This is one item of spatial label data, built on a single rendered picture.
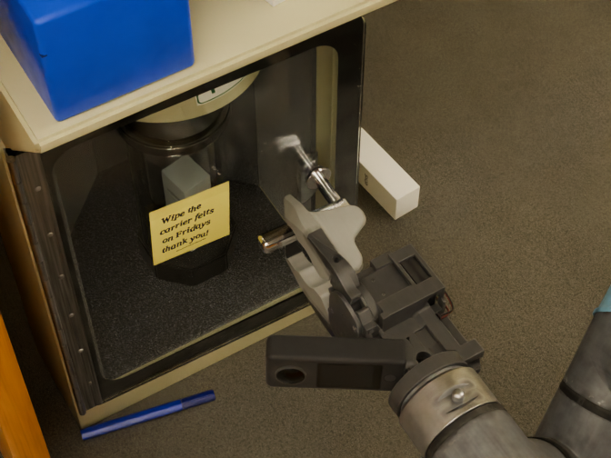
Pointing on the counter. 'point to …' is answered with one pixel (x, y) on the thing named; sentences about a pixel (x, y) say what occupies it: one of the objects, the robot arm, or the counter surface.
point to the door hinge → (39, 263)
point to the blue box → (95, 47)
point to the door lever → (267, 243)
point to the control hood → (209, 31)
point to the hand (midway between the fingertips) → (286, 232)
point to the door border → (55, 263)
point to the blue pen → (147, 414)
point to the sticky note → (190, 223)
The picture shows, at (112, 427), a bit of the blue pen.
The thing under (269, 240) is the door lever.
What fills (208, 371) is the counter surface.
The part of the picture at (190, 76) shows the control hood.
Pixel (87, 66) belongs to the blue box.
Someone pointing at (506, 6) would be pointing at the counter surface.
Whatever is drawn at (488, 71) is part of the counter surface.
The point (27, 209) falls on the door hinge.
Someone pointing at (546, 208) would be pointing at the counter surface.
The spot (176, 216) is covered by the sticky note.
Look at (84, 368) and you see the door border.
